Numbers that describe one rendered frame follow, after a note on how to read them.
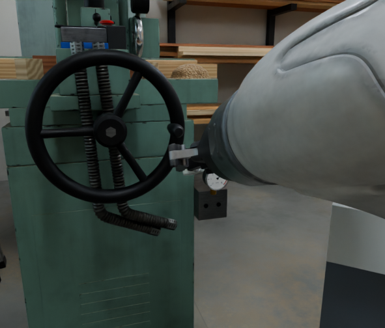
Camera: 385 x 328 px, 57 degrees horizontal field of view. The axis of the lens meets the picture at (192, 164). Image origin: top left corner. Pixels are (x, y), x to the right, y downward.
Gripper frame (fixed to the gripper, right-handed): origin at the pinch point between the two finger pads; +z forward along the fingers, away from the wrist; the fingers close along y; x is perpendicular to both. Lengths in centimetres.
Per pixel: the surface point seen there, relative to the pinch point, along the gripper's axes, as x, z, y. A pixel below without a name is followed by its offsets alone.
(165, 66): -32, 42, -7
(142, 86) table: -21.7, 28.7, 2.0
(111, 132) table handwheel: -7.9, 12.4, 10.9
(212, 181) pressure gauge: 1.9, 30.8, -13.7
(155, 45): -43, 54, -7
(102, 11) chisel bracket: -42, 33, 9
